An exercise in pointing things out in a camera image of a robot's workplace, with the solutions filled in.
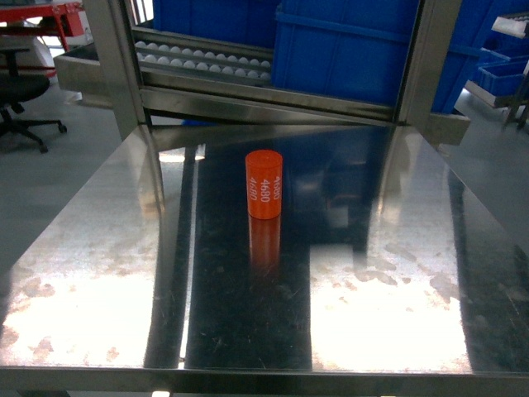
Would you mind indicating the red metal frame table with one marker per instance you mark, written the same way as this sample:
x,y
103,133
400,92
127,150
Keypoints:
x,y
42,18

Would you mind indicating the large blue plastic bin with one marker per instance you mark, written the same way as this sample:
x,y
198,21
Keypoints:
x,y
357,50

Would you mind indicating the black office chair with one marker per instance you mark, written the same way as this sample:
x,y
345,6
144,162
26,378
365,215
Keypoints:
x,y
18,88

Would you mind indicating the blue plastic bin behind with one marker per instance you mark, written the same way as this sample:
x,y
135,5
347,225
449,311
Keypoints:
x,y
243,22

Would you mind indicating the stainless steel flow rack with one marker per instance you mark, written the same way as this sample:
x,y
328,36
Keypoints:
x,y
109,72

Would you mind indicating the small blue bin right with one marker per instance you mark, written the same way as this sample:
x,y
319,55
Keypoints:
x,y
502,79

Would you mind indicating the orange cylindrical capacitor 4680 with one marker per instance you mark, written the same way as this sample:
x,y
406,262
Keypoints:
x,y
264,184

